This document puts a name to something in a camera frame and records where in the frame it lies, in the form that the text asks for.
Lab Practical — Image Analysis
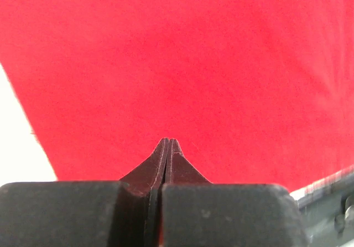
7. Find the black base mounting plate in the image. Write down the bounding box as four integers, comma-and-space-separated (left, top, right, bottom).
292, 169, 353, 246

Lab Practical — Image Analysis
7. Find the red t-shirt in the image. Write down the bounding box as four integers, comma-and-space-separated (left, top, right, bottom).
1, 0, 353, 191

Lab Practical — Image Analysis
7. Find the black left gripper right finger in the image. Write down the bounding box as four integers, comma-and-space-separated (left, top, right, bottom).
162, 139, 307, 246

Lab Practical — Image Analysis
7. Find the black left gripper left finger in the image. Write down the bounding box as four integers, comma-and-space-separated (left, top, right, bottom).
1, 138, 169, 246

